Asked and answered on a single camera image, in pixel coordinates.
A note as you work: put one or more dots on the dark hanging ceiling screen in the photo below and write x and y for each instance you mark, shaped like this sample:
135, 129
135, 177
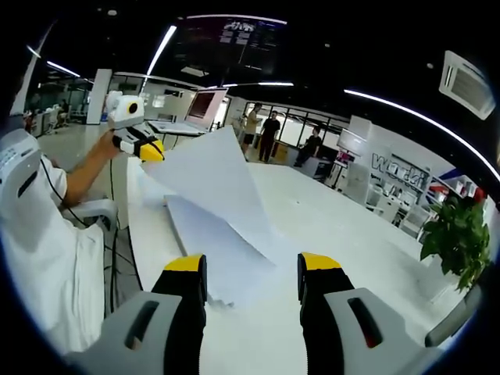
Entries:
230, 45

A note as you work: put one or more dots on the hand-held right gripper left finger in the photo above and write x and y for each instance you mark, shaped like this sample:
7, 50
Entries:
181, 312

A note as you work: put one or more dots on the white ceiling air conditioner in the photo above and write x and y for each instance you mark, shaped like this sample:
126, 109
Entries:
465, 84

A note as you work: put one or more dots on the storage shelf with boxes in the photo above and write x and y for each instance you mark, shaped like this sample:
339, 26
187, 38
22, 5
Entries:
453, 183

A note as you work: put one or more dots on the white office chair armrest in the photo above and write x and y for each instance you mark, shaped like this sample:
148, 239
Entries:
97, 207

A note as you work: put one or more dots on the large open laptop pink screen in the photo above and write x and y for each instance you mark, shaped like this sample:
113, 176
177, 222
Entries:
203, 105

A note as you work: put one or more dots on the ceiling light strip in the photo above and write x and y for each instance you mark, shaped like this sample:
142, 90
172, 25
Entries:
277, 84
161, 50
359, 93

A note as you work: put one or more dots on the green potted plant white pot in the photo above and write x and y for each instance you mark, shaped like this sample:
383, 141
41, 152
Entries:
457, 230

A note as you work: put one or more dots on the white grey chest device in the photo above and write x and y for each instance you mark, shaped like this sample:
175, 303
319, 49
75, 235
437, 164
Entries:
17, 172

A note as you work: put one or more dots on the monitor on white cabinet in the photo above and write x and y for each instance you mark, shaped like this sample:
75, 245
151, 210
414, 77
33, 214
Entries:
349, 138

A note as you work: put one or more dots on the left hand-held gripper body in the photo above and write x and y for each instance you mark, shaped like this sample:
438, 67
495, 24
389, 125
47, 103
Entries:
123, 113

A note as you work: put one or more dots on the person in white shirt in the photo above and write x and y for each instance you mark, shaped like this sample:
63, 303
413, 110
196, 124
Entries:
47, 273

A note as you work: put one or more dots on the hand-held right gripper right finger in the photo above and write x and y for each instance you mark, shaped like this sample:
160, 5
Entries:
324, 312

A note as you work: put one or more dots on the small red screen on stand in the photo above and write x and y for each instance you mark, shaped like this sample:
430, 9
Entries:
341, 156

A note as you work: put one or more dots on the person's left hand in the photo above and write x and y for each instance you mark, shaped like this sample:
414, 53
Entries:
107, 144

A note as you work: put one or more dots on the white mesh office chair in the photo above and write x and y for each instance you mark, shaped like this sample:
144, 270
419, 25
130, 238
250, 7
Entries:
384, 201
416, 218

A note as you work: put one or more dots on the single white paper sheet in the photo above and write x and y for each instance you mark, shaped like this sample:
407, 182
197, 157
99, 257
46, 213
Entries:
211, 176

